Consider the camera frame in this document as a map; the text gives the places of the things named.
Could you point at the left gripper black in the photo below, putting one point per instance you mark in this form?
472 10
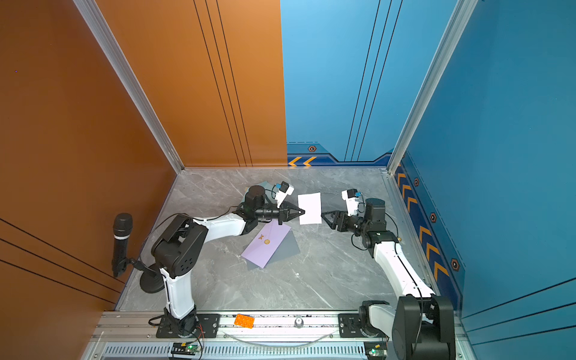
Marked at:
284 214

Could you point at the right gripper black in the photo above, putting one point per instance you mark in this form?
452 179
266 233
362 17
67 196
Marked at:
338 217

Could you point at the plain white paper sheet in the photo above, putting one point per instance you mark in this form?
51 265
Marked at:
311 204

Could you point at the grey envelope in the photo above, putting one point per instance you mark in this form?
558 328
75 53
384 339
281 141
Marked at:
287 249

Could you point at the purple envelope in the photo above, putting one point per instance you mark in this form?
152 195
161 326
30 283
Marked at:
257 252

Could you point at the teal envelope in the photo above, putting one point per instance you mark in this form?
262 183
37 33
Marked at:
267 186

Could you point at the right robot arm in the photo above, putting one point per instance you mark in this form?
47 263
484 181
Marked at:
422 324

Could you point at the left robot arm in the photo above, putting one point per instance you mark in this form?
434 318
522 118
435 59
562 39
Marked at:
178 248

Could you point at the orange lego brick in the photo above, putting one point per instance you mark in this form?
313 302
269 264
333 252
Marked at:
244 321

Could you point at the right green circuit board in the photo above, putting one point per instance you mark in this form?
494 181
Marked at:
375 350

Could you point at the green circuit board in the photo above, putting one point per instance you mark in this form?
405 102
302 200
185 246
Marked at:
186 350
375 350

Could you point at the black microphone on stand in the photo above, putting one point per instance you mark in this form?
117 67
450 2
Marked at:
150 280

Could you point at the left green circuit board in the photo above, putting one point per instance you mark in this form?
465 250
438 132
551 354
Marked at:
186 350

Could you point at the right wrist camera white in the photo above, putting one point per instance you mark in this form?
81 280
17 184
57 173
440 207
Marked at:
351 198

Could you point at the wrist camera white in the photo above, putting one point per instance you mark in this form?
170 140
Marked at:
281 192
351 198

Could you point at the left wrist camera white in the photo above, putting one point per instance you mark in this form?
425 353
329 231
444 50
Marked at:
281 192

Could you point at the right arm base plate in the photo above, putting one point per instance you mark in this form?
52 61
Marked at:
350 326

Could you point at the silver knob on rail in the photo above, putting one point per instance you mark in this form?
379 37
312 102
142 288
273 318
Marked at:
299 322

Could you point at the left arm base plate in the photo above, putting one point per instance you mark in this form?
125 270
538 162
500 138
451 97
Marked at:
203 325

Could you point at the aluminium front rail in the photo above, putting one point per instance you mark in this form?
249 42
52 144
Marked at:
269 326

